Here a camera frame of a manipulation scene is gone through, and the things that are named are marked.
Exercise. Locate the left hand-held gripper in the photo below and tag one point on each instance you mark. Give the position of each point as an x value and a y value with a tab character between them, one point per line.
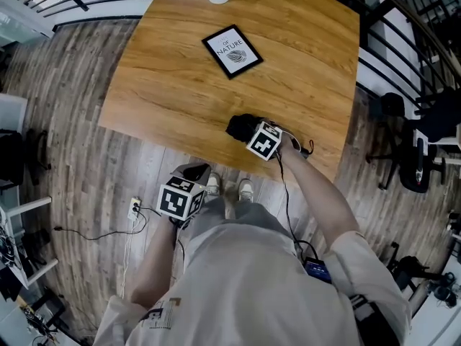
178	200

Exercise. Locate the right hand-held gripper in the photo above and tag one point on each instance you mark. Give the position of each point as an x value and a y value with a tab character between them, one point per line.
264	141

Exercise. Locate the black umbrella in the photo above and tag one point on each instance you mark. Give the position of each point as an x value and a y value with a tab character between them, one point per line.
239	126

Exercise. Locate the person's right forearm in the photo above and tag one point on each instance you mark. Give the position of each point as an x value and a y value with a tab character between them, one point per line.
317	200

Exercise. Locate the person's left forearm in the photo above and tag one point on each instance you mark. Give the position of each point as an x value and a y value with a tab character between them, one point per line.
155	265

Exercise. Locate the person's left shoe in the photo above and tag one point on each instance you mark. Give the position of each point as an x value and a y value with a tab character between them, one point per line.
213	184

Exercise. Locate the person's shoe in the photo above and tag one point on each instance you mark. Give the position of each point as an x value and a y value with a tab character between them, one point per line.
213	184
246	191

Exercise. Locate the white power strip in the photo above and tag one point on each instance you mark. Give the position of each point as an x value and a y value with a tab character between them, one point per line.
134	209

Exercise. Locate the person's right shoe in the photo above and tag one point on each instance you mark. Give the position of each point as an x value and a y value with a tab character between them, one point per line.
246	191

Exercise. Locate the person's grey trousers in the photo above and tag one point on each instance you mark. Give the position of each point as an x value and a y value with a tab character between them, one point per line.
252	215

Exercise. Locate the black framed book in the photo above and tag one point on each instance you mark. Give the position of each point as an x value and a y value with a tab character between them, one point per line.
233	50

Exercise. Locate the wooden table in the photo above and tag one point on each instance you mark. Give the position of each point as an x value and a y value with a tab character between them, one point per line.
173	96

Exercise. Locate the person's beige shirt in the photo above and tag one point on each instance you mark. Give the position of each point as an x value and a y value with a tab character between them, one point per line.
252	294

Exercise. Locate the black waste bin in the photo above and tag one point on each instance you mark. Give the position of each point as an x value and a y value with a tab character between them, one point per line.
392	104

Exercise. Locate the black and blue battery pack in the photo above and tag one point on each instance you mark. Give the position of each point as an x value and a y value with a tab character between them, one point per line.
317	270

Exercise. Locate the red and white bottle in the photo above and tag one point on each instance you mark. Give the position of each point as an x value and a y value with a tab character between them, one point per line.
419	173

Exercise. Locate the white side desk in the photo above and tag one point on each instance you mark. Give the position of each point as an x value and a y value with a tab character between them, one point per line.
18	229

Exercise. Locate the black high-back office chair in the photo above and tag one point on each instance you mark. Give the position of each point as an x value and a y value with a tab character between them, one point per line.
436	121

